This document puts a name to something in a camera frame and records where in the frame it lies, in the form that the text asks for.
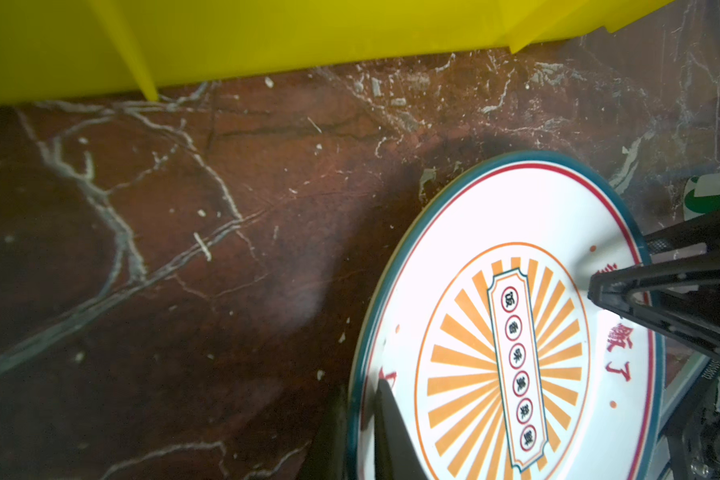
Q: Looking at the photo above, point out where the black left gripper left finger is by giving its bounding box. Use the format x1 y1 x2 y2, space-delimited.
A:
297 386 348 480

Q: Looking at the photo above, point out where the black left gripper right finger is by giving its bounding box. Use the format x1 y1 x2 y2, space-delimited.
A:
373 379 426 480

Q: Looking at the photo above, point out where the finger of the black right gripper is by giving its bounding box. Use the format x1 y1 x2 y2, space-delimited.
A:
645 210 720 255
588 249 720 362

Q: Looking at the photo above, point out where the orange sunburst plate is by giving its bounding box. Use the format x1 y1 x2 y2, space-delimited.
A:
345 151 665 479

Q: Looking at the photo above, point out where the yellow plastic bin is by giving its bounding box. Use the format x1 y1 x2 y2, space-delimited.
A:
0 1 659 105

